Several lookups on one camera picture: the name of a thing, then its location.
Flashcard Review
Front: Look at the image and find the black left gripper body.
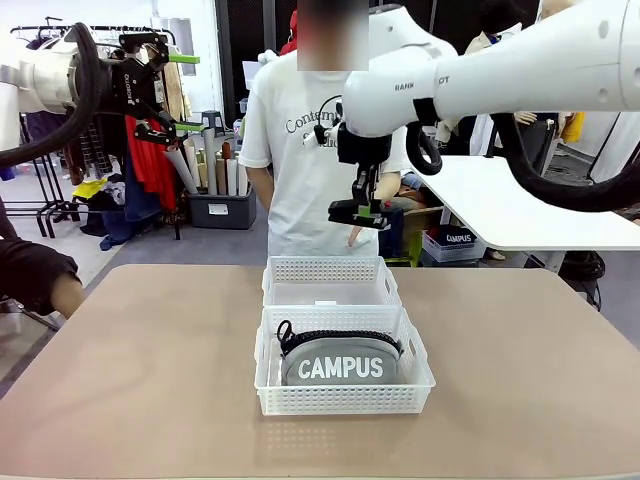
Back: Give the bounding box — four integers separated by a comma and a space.
107, 58, 151, 119

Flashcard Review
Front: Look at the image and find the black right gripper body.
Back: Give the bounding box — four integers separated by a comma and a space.
337, 122, 395, 171

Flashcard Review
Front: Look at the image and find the black stapler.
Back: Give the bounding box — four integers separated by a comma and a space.
327, 198, 392, 230

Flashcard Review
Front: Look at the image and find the grey CAMPUS zipper pouch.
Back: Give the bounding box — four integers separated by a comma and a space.
275, 319, 402, 387

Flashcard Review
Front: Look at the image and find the person right forearm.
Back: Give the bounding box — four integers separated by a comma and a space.
246, 167, 274, 221

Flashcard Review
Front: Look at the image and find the black plastic stool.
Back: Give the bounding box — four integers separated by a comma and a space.
199, 109, 225, 139

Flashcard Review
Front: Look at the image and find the beige hanging garment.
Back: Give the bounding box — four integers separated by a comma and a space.
158, 60, 194, 132

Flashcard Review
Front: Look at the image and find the tall grey paper roll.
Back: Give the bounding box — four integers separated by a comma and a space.
202, 126, 220, 196

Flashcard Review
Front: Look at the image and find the brown cardboard box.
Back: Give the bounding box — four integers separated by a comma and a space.
402, 204, 446, 240

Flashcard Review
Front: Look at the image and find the person in white printed T-shirt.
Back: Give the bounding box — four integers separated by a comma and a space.
238, 0, 409, 259

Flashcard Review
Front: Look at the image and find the red hanging dress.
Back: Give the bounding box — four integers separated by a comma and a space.
124, 115, 179, 211

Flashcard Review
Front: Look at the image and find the black clothes rack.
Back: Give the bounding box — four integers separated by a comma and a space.
9, 22, 181, 241

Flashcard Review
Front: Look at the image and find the black plaid hanging garment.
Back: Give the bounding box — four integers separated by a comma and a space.
64, 113, 129, 177

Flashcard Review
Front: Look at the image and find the green crate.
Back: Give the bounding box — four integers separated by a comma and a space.
389, 234, 424, 267

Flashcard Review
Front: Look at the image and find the white perforated plastic basket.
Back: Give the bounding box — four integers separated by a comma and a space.
261, 254, 404, 309
253, 304, 437, 416

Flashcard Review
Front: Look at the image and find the dark grey storage bin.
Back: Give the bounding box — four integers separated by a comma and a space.
182, 189, 259, 230

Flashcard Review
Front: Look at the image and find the white basket of CAMPUS pouches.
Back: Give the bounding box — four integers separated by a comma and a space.
422, 227, 487, 265

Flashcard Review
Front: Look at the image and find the yellow cloth pile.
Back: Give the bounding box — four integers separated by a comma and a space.
71, 176, 110, 200

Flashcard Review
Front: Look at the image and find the mannequin in red hoodie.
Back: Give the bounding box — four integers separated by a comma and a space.
278, 8, 301, 56

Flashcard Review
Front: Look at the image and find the dark blue clothes pile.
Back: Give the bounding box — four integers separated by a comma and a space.
79, 182, 169, 251

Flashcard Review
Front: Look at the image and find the white hanging coat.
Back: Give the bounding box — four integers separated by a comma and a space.
469, 113, 507, 159

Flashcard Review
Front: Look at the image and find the white work table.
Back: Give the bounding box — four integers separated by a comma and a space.
409, 154, 640, 274

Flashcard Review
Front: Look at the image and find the black tripod pole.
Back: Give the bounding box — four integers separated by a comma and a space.
489, 113, 506, 159

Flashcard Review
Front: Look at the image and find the mannequin in navy dress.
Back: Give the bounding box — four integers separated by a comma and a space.
514, 112, 560, 169

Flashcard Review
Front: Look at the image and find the yellow hanging garment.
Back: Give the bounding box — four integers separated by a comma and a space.
559, 112, 587, 144

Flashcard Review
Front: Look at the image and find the white partition panel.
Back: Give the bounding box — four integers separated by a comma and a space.
587, 112, 640, 184

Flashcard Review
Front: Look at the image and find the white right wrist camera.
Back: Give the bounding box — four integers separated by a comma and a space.
303, 118, 347, 149

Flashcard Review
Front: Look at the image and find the thick black left arm hose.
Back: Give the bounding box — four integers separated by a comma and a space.
0, 22, 109, 169

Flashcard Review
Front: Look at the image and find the thick black arm hose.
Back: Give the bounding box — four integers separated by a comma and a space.
0, 22, 109, 169
404, 110, 640, 214

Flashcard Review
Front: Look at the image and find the thin black camera cable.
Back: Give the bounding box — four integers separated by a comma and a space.
313, 95, 347, 146

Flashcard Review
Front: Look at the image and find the thick black right arm hose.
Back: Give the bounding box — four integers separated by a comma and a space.
404, 110, 640, 214

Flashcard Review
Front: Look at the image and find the black cable bundle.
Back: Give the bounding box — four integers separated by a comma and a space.
558, 249, 607, 282

